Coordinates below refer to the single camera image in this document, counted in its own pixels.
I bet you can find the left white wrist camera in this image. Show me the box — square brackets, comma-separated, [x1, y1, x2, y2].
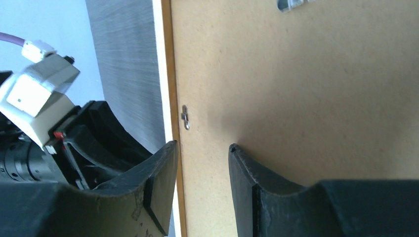
[0, 40, 80, 148]

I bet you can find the metal turn clip on backing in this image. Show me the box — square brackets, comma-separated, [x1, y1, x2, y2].
[181, 105, 190, 130]

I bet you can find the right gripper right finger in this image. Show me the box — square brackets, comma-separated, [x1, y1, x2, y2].
[228, 144, 419, 237]

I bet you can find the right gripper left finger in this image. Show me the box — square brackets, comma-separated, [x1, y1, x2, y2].
[0, 141, 178, 237]

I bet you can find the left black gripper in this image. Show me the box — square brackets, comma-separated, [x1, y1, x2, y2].
[0, 70, 155, 191]

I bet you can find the orange wooden picture frame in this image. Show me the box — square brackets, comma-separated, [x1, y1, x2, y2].
[152, 0, 188, 237]

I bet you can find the brown cardboard backing board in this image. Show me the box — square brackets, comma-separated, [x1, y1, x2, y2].
[171, 0, 419, 237]

